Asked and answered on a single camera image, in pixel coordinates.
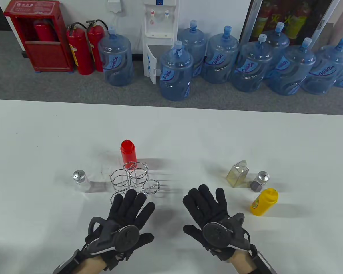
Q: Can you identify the black hand controller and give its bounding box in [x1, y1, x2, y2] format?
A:
[202, 213, 250, 251]
[88, 217, 140, 254]

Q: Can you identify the silver wire seasoning rack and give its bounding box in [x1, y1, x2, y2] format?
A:
[109, 161, 160, 204]

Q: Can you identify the yellow squeeze seasoning bottle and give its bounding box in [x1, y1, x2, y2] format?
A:
[250, 188, 279, 216]

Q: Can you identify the red squeeze seasoning bottle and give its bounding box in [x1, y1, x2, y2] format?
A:
[121, 140, 137, 170]

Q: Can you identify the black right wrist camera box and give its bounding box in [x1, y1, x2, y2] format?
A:
[249, 244, 278, 274]

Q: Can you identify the white water dispenser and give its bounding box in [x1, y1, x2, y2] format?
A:
[142, 0, 180, 85]

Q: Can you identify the red fire extinguisher yellow label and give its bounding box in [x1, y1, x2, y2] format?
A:
[66, 22, 93, 76]

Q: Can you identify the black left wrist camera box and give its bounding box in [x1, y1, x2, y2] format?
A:
[53, 249, 87, 274]

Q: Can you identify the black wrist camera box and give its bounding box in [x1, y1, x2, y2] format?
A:
[53, 249, 87, 274]
[249, 244, 278, 274]

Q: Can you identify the white wall box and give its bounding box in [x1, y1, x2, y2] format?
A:
[107, 0, 122, 13]

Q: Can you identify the person's left hand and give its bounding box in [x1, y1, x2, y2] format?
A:
[84, 189, 155, 263]

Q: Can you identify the red fire extinguisher cabinet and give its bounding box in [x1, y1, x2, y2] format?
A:
[3, 0, 74, 73]

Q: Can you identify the black right hand controller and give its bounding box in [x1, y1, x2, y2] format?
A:
[202, 213, 250, 251]

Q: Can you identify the clear shaker seasoning bottle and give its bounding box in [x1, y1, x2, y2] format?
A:
[73, 170, 91, 193]

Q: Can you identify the square glass seasoning bottle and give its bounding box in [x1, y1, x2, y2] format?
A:
[226, 160, 249, 188]

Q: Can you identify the row of blue water jugs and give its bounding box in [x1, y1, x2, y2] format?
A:
[98, 19, 343, 102]

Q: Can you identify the black left hand controller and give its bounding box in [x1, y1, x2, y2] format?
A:
[88, 217, 140, 254]

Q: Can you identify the dark shaker seasoning bottle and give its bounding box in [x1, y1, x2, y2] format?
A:
[250, 171, 270, 192]

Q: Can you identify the red extinguisher inside cabinet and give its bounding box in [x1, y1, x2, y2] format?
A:
[34, 19, 57, 43]

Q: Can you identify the glass door fire cabinet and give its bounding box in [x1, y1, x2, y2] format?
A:
[240, 0, 341, 46]

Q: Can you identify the person's right hand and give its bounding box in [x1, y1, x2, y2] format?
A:
[183, 185, 252, 261]

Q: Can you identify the person's left forearm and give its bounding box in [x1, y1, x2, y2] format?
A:
[83, 254, 108, 274]

